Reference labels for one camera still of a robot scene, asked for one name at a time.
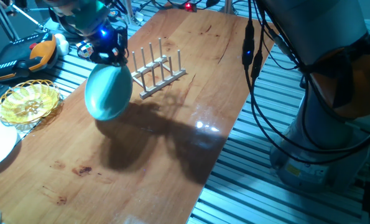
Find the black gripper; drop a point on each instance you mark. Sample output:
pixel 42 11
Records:
pixel 110 42

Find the pale green round dish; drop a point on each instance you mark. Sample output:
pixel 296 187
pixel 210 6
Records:
pixel 108 93

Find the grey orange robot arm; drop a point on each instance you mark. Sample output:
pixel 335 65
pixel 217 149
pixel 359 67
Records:
pixel 321 31

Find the wooden peg dish rack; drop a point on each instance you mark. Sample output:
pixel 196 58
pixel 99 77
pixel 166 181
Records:
pixel 160 81

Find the colourful puzzle cube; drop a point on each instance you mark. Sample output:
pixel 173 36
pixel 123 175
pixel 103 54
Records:
pixel 83 49

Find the small white rounded object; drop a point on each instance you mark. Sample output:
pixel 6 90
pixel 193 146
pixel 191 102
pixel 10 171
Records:
pixel 62 43

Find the black orange teach pendant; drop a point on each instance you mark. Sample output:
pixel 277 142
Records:
pixel 16 59

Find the brown wooden board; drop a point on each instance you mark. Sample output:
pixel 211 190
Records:
pixel 79 161

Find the grey metal strut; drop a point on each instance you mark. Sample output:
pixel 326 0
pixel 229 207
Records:
pixel 4 21

